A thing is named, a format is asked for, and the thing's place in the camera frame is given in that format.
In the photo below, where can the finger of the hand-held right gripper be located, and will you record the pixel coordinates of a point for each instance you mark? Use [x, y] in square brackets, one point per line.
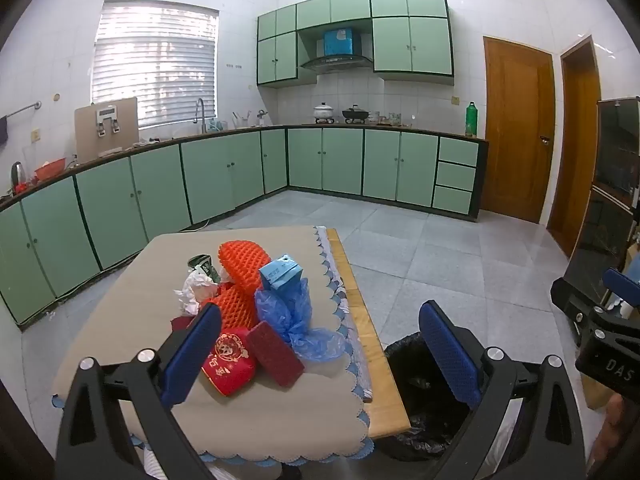
[575, 305]
[622, 285]

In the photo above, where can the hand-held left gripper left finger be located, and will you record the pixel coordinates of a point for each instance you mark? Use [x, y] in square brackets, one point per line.
[192, 355]

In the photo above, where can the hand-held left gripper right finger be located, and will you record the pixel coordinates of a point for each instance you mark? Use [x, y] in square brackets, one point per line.
[450, 355]

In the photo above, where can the black-lined trash bin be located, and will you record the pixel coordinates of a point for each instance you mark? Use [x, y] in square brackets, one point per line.
[415, 360]

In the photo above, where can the red pouch with gold print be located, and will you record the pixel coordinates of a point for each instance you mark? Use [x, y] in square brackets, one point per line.
[230, 360]

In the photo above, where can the red foam fruit net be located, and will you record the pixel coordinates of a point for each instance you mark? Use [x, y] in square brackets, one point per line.
[232, 307]
[245, 260]

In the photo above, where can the dark red scouring pad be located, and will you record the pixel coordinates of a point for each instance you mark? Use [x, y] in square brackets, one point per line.
[277, 355]

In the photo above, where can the blue plastic bag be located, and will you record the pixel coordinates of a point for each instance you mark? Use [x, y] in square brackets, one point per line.
[290, 315]

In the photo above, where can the blue carton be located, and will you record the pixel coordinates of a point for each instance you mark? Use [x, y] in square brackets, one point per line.
[280, 272]

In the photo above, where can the person's right forearm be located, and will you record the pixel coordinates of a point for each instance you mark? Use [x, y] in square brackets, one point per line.
[607, 440]

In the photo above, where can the white crumpled plastic bag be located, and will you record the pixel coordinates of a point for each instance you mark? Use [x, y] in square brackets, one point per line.
[195, 292]

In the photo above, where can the dark glass cabinet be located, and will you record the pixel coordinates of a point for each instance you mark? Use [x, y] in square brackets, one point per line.
[605, 220]

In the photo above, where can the wooden table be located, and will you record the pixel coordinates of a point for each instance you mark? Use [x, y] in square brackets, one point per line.
[370, 340]

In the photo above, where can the green white crushed cup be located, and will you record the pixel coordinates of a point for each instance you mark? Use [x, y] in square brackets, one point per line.
[202, 264]

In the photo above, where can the wooden door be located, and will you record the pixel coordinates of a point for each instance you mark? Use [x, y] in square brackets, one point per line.
[580, 150]
[515, 130]

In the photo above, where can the green base cabinets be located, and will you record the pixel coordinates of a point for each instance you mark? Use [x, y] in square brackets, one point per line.
[215, 180]

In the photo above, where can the green bottle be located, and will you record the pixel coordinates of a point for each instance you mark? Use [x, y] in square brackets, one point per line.
[472, 120]

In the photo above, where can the wooden board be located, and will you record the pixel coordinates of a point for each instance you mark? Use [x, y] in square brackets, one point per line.
[127, 130]

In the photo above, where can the red plastic basin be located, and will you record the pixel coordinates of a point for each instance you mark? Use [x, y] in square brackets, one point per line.
[50, 169]

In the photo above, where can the utensil holder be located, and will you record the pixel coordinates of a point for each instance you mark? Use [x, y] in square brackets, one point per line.
[241, 121]

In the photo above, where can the group of drinking glasses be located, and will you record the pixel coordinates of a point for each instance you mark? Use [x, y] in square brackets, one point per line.
[394, 119]

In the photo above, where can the metal faucet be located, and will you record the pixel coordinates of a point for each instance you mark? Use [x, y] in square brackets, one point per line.
[200, 110]

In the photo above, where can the metal kettle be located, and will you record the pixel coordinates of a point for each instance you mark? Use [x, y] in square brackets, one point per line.
[17, 174]

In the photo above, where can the black wok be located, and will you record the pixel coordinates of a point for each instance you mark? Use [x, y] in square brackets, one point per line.
[355, 114]

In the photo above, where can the white cooking pot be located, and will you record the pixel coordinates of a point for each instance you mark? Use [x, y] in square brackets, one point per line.
[323, 111]

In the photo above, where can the window blinds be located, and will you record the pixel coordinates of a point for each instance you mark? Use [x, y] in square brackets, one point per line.
[155, 65]

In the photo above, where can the dark cloth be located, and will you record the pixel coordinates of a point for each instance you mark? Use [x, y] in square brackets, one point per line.
[3, 130]

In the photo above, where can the range hood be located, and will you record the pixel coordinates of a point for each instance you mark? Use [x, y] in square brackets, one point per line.
[335, 62]

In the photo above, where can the blue box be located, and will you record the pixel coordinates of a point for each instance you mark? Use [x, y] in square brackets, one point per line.
[339, 42]

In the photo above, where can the metal towel rail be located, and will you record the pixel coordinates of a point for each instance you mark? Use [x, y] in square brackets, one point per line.
[22, 109]

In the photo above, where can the green wall cabinets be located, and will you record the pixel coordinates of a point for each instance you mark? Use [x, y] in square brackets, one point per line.
[410, 40]

